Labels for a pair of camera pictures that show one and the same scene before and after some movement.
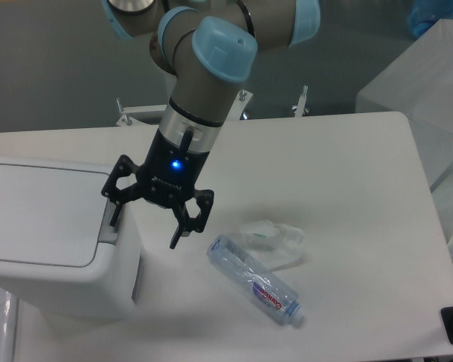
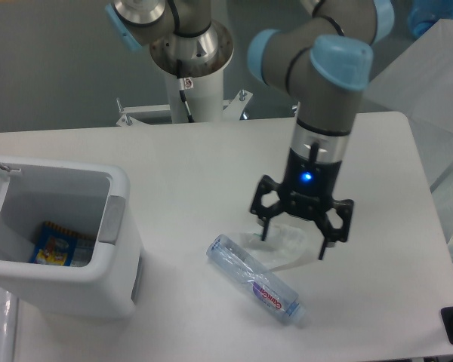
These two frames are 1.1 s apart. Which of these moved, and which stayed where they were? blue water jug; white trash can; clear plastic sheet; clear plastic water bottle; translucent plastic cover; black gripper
Moved: white trash can; black gripper
Stayed: translucent plastic cover; clear plastic water bottle; blue water jug; clear plastic sheet
